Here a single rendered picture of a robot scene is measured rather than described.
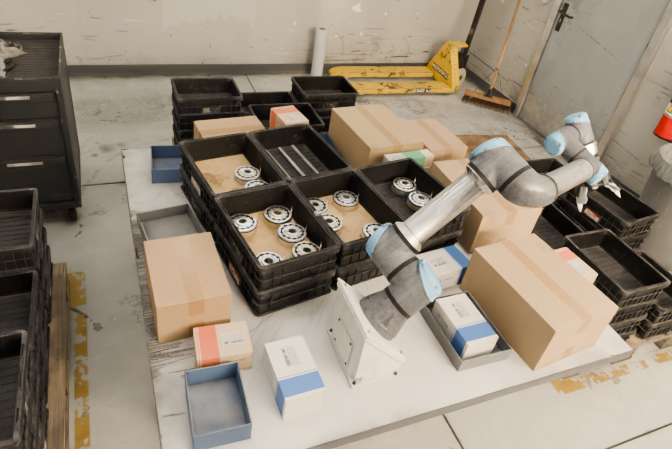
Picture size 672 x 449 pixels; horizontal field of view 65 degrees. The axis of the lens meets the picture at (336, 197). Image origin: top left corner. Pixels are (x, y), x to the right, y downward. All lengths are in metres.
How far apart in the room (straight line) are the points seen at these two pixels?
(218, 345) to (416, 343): 0.65
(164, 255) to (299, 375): 0.58
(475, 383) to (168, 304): 0.97
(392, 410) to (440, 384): 0.19
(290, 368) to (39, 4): 3.90
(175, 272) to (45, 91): 1.45
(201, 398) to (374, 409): 0.50
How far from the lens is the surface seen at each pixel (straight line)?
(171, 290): 1.67
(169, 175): 2.36
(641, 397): 3.16
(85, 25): 4.93
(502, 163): 1.58
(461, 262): 2.06
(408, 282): 1.57
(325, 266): 1.80
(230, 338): 1.66
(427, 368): 1.79
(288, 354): 1.61
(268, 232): 1.92
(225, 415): 1.59
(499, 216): 2.21
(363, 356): 1.57
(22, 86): 2.90
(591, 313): 1.93
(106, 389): 2.54
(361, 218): 2.06
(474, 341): 1.79
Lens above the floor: 2.06
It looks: 35 degrees down
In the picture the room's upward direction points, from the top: 10 degrees clockwise
